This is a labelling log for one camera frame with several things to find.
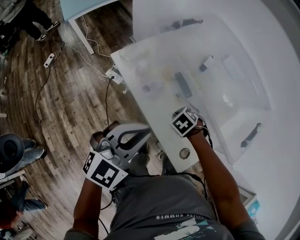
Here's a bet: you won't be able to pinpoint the light blue table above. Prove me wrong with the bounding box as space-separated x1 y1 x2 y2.
60 0 119 55

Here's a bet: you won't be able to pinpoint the black rounded object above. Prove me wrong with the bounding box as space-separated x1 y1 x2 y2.
0 133 25 173

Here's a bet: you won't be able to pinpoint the black rectangular case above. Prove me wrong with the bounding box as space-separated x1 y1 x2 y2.
174 71 193 98

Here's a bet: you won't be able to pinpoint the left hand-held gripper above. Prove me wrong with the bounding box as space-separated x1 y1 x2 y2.
82 121 152 190

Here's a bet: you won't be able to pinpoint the white cable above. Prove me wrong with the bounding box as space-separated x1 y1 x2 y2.
82 15 113 58
70 46 108 77

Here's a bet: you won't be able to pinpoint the white table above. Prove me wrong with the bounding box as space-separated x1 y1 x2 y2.
110 36 235 174

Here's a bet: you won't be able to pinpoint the clear plastic storage box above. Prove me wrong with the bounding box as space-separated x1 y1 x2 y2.
118 13 271 165

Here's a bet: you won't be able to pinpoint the white open bin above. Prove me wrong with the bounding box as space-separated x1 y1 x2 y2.
238 185 257 209

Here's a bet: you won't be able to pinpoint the white card with purple flower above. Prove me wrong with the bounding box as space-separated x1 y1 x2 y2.
142 81 164 94

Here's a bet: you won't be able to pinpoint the round metal cable grommet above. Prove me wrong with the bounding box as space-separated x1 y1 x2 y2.
179 147 191 160

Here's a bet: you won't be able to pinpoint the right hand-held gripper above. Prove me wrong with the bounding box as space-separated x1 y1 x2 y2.
169 106 199 138

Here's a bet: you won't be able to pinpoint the person's left hand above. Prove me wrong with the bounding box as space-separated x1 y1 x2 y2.
90 131 105 150

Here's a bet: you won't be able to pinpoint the person's gray trousers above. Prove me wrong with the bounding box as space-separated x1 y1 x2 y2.
128 150 150 176

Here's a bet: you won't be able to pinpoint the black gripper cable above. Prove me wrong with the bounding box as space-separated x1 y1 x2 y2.
97 185 122 236
161 125 220 222

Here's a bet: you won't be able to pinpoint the small white power strip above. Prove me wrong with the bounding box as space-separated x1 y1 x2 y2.
43 53 57 68

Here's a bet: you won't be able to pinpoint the person's gray shirt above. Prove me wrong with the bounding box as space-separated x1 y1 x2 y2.
64 173 265 240

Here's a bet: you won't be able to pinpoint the black floor cable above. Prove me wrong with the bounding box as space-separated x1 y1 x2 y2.
34 67 51 135
105 76 116 127

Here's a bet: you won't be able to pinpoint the teal packet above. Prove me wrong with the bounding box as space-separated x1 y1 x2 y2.
247 199 261 218

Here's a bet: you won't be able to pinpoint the person's right forearm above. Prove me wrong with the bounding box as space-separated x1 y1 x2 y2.
187 118 249 229

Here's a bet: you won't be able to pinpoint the person's left forearm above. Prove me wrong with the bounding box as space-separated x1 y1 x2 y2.
73 178 104 235

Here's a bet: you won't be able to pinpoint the wide white power strip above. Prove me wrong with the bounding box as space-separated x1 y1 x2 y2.
105 67 124 85

